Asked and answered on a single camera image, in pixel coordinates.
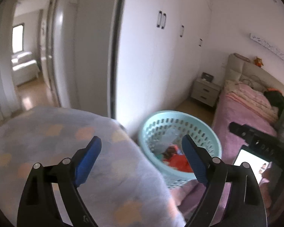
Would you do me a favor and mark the bright window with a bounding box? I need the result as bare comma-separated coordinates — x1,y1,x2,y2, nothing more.
12,22,25,54

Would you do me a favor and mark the grey cloud print blanket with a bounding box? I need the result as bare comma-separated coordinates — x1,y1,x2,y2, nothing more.
0,106,187,227

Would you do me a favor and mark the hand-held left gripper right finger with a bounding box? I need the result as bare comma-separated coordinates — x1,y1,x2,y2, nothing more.
181,134,268,227

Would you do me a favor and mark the cream cloth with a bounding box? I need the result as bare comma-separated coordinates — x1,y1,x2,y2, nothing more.
224,80,240,91

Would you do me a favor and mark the orange plush toy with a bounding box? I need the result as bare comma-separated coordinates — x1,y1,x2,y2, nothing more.
253,56,264,68

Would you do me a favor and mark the pink quilted folded blanket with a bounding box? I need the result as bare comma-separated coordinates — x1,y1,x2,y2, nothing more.
225,85,279,124

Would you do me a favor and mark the teal perforated plastic basket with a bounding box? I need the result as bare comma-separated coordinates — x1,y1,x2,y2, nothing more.
138,110,222,189

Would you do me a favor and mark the dark picture frame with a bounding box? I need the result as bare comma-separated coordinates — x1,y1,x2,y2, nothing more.
201,72,215,82

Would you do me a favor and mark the beige padded headboard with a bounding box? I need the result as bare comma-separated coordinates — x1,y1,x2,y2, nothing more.
224,54,284,98

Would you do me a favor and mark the white sofa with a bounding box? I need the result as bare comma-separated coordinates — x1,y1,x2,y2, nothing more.
11,51,41,87

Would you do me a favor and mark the tablet with white screen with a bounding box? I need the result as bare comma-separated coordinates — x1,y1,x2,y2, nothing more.
231,147,275,186

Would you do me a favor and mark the long white wall decoration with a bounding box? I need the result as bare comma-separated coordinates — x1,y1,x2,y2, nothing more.
249,33,284,68

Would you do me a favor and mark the patterned cloth strip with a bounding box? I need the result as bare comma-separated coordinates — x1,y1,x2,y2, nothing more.
233,53,251,61

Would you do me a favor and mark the white wardrobe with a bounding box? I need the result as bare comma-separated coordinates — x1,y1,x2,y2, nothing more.
116,0,214,135

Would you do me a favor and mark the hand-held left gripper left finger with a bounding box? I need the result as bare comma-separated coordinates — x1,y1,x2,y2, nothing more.
17,136,102,227

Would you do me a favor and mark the white sliding door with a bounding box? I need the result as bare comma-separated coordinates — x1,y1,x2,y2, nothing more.
52,0,124,121

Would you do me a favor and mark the thin cable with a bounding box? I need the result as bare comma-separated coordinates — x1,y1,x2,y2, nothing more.
239,74,259,87

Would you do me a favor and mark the beige two-drawer nightstand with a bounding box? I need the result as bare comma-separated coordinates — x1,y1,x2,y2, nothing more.
191,77,221,107

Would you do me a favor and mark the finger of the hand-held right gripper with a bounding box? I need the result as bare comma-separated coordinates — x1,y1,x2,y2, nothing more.
229,121,254,145

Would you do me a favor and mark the dark garment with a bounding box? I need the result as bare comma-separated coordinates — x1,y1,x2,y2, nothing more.
263,90,284,117

